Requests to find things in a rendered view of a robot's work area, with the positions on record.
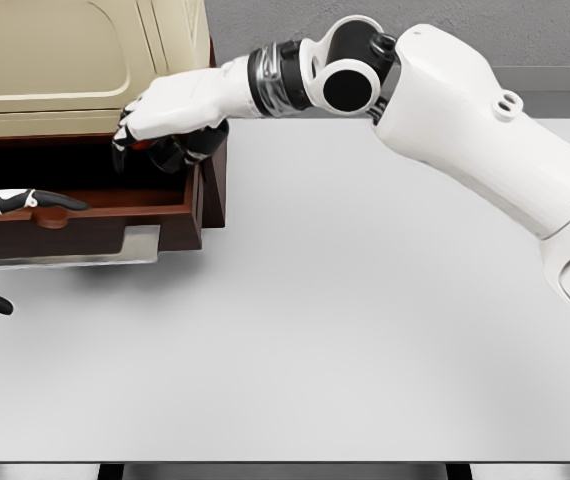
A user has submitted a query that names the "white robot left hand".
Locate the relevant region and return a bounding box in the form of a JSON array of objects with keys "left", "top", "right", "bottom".
[{"left": 0, "top": 186, "right": 91, "bottom": 317}]

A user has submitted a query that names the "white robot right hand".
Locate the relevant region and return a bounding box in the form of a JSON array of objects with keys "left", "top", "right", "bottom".
[{"left": 111, "top": 63, "right": 232, "bottom": 175}]

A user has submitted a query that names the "black switch with red button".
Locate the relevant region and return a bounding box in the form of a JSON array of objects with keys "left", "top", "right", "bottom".
[{"left": 133, "top": 136, "right": 187, "bottom": 174}]

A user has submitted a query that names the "brown wooden cabinet drawer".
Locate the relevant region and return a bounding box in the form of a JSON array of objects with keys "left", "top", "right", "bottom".
[{"left": 0, "top": 143, "right": 204, "bottom": 267}]

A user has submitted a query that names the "beige and brown cabinet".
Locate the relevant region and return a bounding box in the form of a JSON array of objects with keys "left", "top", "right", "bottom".
[{"left": 0, "top": 0, "right": 229, "bottom": 247}]

